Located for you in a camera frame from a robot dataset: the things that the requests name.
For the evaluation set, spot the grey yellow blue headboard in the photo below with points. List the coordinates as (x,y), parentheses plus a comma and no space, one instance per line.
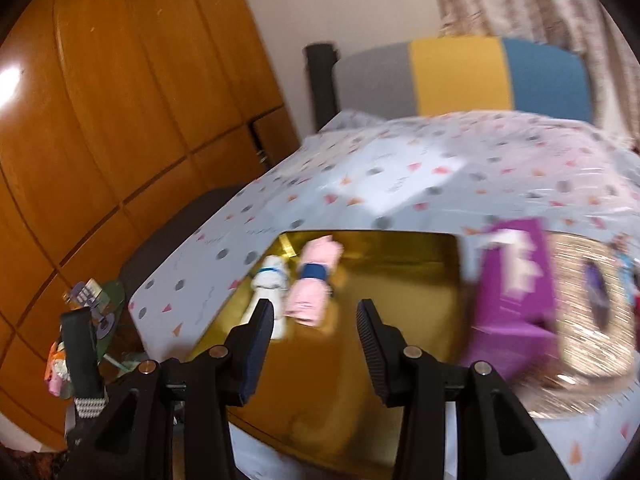
(460,75)

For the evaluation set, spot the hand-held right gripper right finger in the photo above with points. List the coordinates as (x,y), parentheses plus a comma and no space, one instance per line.
(372,355)

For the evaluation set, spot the glittery glass jar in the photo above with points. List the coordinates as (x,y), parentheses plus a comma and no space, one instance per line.
(575,285)

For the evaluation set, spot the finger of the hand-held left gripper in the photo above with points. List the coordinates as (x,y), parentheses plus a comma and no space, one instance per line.
(80,355)

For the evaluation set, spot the wooden wardrobe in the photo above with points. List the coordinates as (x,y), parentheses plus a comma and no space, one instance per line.
(125,110)

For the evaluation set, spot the gold tray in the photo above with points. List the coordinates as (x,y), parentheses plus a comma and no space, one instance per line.
(315,390)

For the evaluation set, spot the purple carton box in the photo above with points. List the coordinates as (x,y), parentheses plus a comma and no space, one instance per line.
(510,320)

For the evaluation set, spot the white rolled sock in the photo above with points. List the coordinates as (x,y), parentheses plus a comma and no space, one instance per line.
(270,280)

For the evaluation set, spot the patterned beige curtain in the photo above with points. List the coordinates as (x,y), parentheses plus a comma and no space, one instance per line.
(525,0)

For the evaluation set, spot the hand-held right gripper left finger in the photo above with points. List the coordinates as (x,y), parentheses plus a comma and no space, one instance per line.
(255,355)

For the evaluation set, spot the colourful toy pile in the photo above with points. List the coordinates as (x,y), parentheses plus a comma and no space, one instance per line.
(114,310)

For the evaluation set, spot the pink rolled sock navy band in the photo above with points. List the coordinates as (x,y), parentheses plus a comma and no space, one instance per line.
(307,300)

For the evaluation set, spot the black bed post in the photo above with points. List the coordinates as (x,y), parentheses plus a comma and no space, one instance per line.
(322,90)

